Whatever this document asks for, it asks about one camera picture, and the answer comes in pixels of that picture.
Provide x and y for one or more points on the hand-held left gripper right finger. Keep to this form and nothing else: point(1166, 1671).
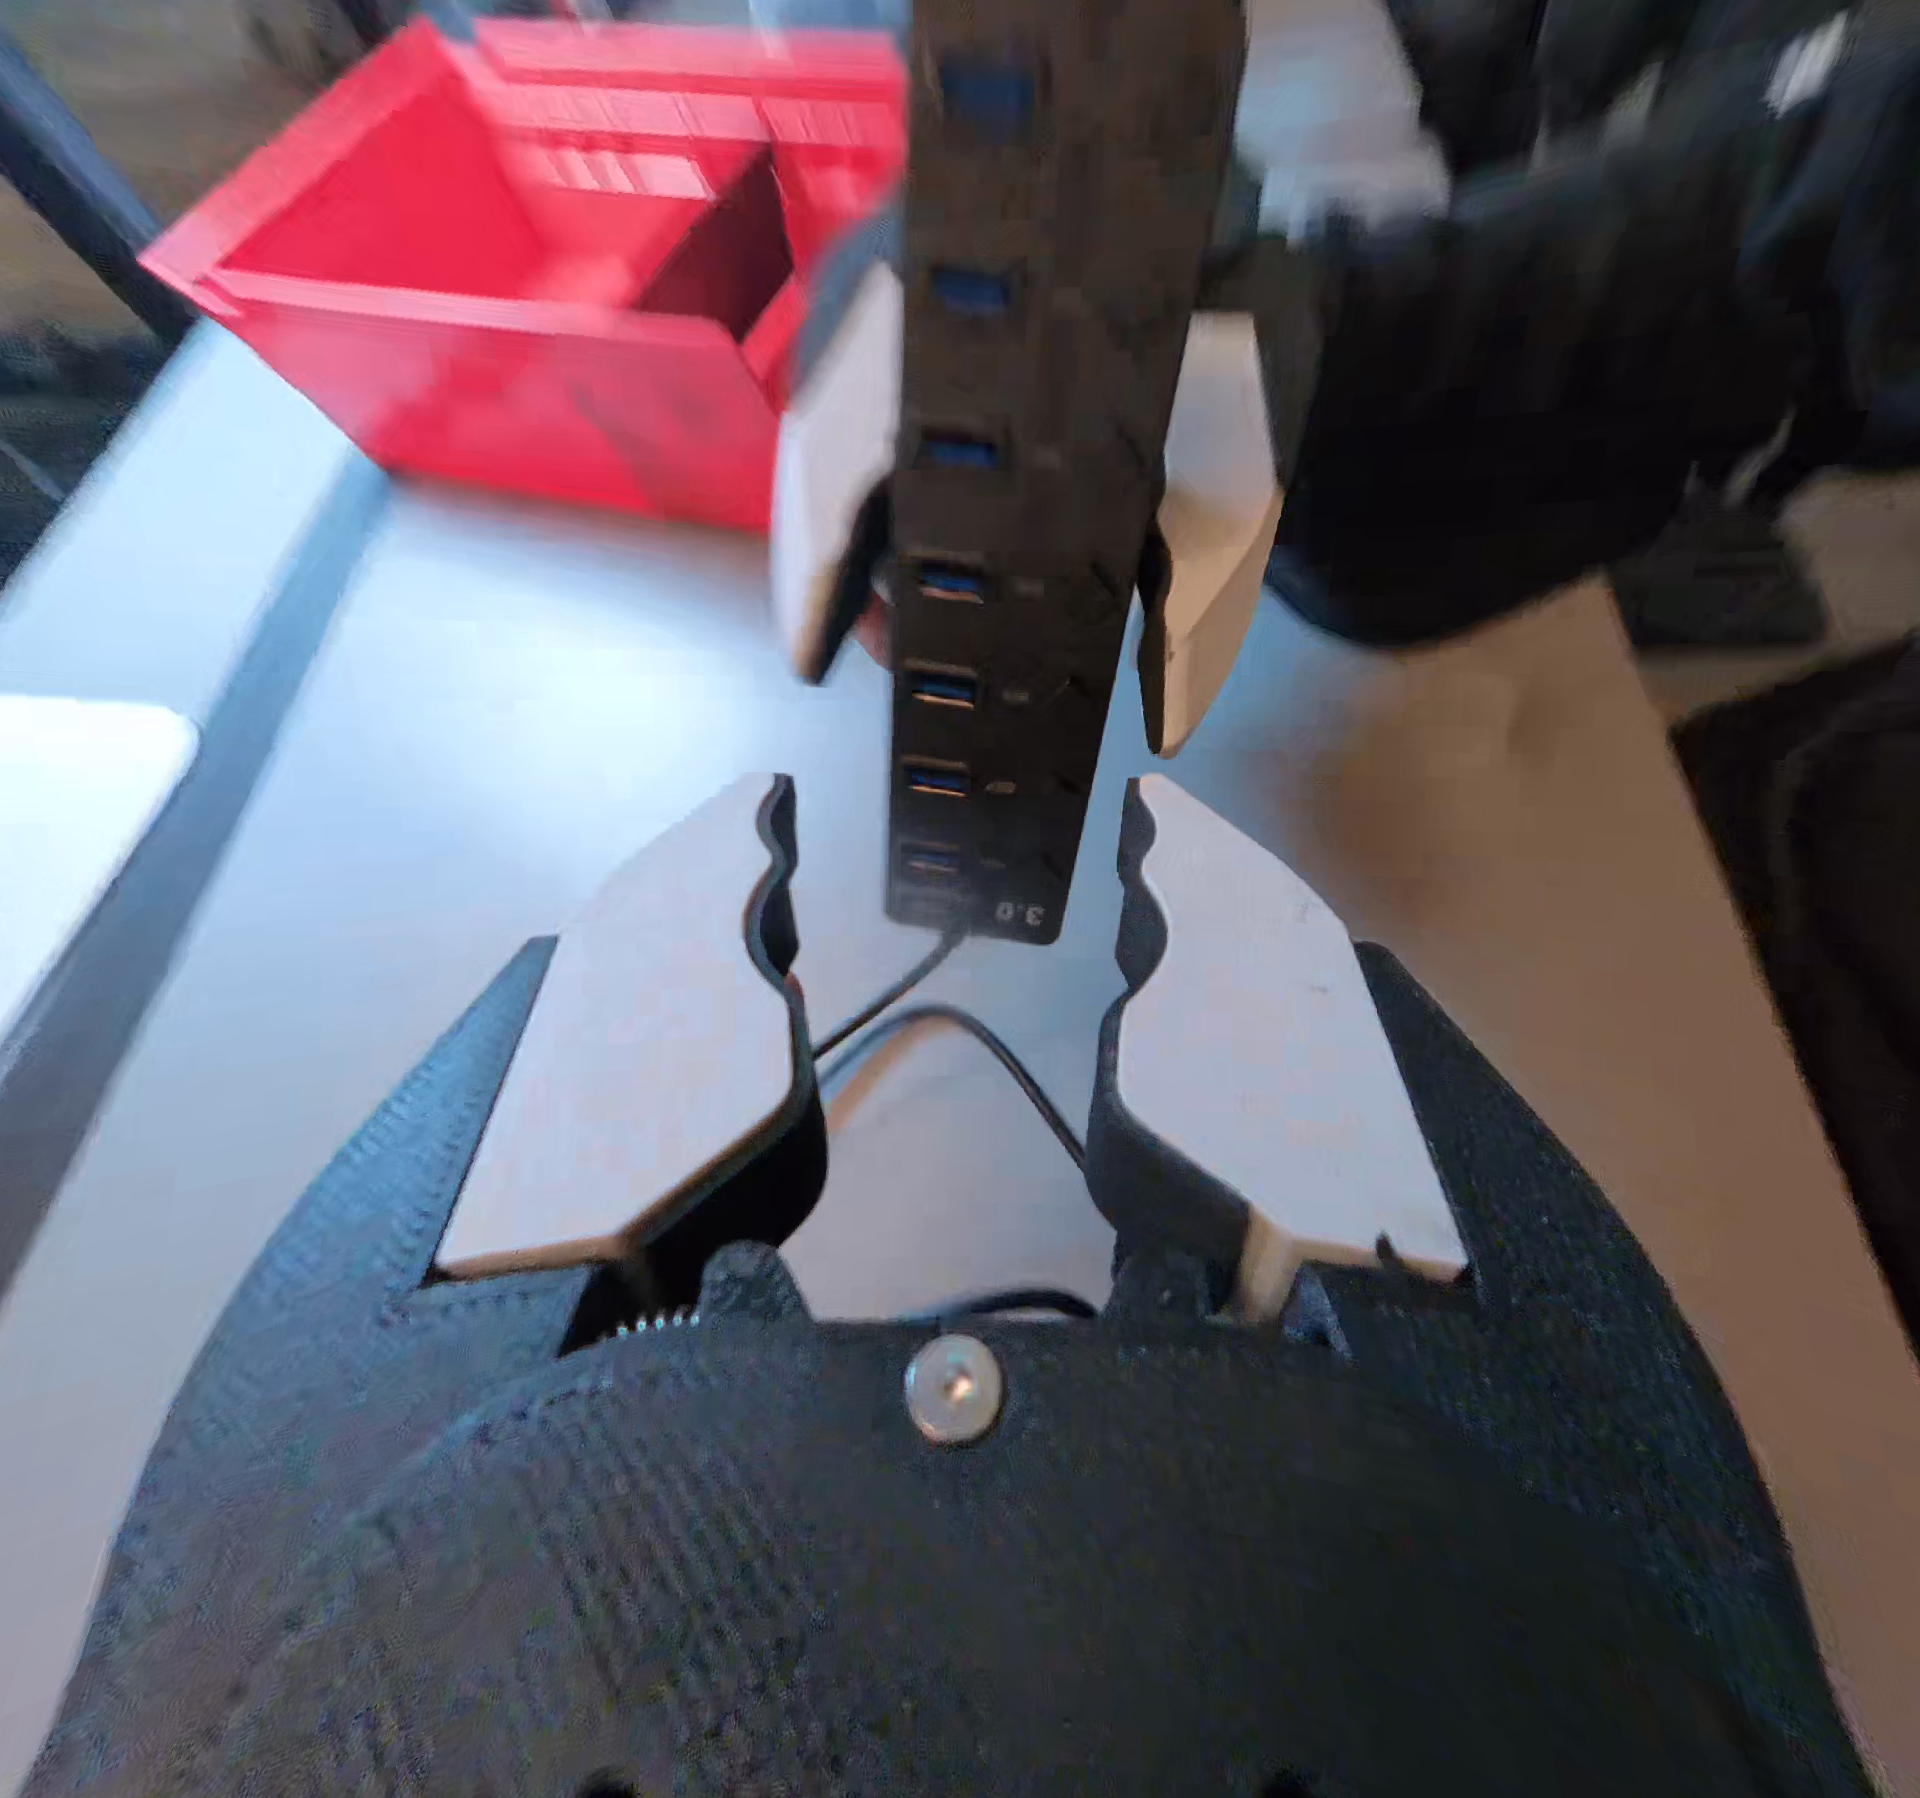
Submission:
point(1274, 1063)

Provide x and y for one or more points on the red open plastic bin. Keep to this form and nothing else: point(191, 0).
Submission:
point(451, 387)

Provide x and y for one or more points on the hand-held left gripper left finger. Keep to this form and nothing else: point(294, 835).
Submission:
point(630, 1049)

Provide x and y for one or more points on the black usb hub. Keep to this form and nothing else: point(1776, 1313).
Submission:
point(1051, 329)

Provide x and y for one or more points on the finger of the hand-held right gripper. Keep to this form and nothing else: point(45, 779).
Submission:
point(833, 480)
point(1224, 523)

